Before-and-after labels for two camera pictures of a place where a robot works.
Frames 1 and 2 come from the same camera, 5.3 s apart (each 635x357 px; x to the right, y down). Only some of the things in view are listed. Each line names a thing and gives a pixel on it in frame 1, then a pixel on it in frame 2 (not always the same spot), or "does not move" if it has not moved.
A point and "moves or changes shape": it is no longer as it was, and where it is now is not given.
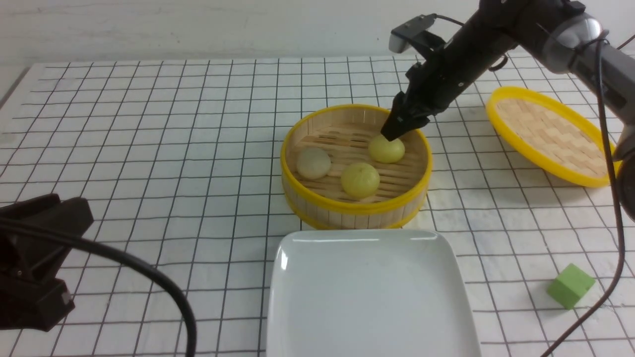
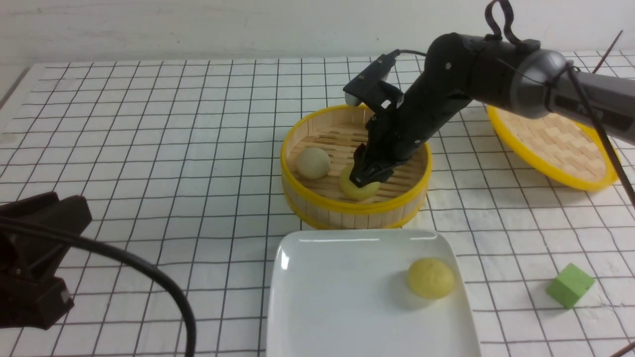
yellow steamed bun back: [385, 150] moves or changes shape
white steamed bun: [313, 163] does not move
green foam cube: [570, 286] does not move
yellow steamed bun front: [359, 180] does not move
